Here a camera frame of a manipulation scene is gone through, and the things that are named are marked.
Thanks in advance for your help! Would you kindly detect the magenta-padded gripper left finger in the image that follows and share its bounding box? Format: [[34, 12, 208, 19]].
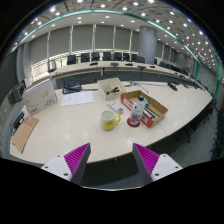
[[41, 142, 92, 186]]

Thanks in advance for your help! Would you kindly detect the small beige open box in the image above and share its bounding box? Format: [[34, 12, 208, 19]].
[[96, 77, 127, 101]]

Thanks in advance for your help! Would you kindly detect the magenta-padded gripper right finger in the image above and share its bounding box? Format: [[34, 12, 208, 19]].
[[132, 142, 184, 185]]

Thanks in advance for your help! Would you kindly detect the black marker pen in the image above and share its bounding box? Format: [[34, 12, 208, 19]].
[[146, 105, 162, 118], [144, 108, 158, 120]]

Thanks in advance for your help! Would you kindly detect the white and yellow mug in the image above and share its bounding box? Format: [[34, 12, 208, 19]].
[[100, 109, 122, 131]]

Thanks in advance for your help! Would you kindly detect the grey CRT monitor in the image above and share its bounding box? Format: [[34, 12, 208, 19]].
[[8, 83, 25, 106]]

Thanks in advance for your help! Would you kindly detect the clear black-capped water bottle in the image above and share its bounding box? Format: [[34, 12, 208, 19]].
[[129, 95, 146, 127]]

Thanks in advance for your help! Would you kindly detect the large white cardboard box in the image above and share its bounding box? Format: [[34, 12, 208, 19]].
[[21, 78, 59, 117]]

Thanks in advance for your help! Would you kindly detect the white remote control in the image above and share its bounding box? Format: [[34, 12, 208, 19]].
[[106, 100, 125, 115]]

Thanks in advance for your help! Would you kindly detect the flat round red coaster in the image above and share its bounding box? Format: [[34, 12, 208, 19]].
[[126, 116, 142, 128]]

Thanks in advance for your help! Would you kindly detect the white paper sheet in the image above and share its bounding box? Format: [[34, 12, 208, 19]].
[[60, 90, 95, 108]]

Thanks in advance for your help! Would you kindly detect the row of black office chairs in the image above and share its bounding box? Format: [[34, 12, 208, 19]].
[[46, 50, 201, 78]]

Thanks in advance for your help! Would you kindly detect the red-fronted open cardboard box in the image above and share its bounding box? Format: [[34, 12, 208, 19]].
[[120, 89, 169, 129]]

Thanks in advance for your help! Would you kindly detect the small black tool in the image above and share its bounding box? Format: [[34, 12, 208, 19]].
[[105, 86, 121, 95]]

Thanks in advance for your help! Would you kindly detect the group of ceiling lights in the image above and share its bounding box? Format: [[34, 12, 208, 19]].
[[13, 0, 218, 68]]

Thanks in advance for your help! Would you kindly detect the flat black electronic device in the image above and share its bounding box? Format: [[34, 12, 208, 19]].
[[11, 111, 26, 132]]

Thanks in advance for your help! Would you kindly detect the thin grey cable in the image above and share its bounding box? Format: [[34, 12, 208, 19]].
[[128, 81, 150, 95]]

